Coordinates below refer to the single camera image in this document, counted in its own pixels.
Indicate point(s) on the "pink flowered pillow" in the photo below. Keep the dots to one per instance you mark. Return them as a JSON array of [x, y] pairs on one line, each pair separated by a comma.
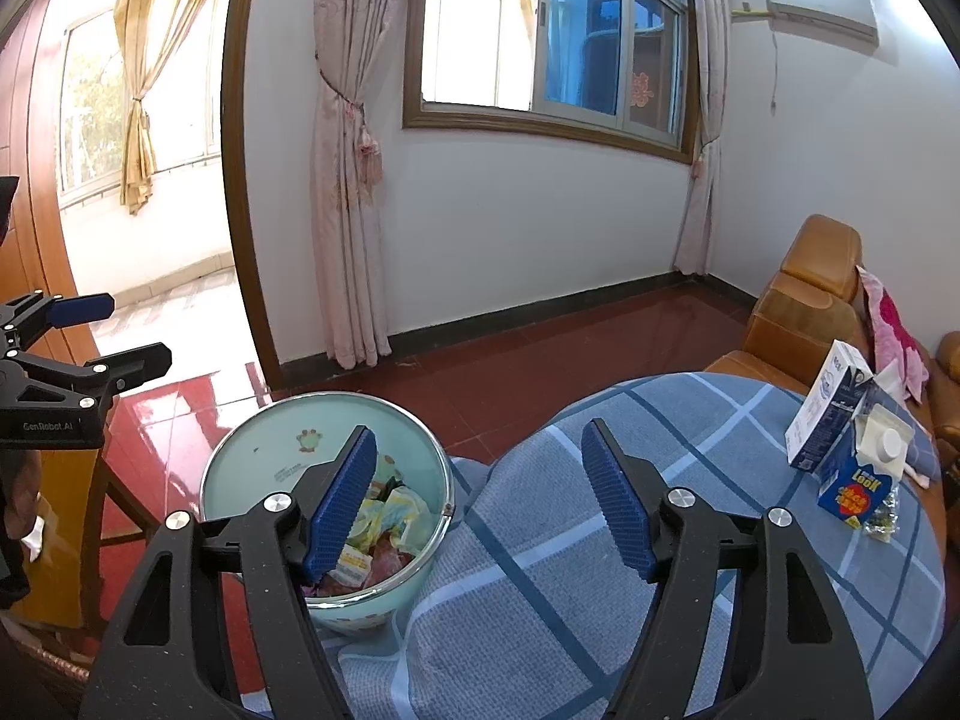
[[892, 322]]

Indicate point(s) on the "light green trash bin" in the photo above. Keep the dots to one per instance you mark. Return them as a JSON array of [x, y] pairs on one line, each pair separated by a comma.
[[277, 450]]

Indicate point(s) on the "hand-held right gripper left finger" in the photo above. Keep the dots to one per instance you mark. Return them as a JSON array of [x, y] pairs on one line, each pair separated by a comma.
[[345, 510]]

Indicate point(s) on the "clear snack packet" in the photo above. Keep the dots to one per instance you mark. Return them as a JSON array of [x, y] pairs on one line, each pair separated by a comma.
[[881, 517]]

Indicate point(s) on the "balcony window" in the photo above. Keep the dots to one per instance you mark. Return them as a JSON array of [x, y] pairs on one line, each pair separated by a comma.
[[90, 105]]

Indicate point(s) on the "blue plaid tablecloth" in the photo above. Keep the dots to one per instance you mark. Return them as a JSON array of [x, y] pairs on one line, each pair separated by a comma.
[[540, 615]]

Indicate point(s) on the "narrow pink curtain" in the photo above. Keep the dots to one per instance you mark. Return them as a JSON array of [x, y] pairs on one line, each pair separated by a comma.
[[705, 90]]

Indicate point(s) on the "brown leather armchair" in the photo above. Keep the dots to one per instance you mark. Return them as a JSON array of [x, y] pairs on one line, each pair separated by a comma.
[[810, 300]]

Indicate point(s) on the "brown leather sofa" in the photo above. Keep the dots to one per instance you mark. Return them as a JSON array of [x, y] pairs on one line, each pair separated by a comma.
[[951, 360]]

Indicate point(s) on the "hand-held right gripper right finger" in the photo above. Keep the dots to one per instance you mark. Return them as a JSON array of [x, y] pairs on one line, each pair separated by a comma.
[[619, 510]]

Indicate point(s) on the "tall dark blue carton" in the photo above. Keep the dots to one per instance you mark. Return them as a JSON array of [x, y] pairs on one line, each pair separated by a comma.
[[825, 412]]

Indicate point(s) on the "white air conditioner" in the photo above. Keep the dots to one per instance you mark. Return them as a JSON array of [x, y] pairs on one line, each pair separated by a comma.
[[825, 11]]

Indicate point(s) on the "wide pink curtain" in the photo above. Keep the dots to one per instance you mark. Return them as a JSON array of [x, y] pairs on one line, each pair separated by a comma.
[[345, 165]]

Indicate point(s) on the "white cloth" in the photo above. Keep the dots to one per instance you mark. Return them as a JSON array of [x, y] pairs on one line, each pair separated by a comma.
[[890, 381]]

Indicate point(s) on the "blue white capped carton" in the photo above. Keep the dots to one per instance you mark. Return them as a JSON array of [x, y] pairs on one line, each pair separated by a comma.
[[859, 495]]

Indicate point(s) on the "wood framed window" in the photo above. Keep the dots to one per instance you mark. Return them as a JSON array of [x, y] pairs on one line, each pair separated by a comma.
[[585, 30]]

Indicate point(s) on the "person's left hand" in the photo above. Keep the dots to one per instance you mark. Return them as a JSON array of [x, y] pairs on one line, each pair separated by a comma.
[[19, 499]]

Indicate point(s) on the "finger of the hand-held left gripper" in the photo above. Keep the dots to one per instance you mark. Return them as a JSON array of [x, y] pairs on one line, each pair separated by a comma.
[[82, 307], [127, 364]]

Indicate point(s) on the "light wooden chair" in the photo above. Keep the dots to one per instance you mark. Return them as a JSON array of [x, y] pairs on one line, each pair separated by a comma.
[[56, 577]]

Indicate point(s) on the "wooden door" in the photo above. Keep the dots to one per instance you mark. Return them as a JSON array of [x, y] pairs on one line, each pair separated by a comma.
[[30, 255]]

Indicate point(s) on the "light yellow blue packet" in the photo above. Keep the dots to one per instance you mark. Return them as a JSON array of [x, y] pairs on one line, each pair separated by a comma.
[[405, 514]]

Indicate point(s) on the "wooden door frame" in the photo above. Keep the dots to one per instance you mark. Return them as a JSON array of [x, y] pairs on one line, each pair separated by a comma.
[[240, 202]]

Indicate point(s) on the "yellow curtain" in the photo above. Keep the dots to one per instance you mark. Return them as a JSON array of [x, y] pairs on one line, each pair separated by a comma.
[[142, 90]]

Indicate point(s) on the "folded blue plaid blanket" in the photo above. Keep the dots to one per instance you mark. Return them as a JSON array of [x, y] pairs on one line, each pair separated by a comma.
[[924, 457]]

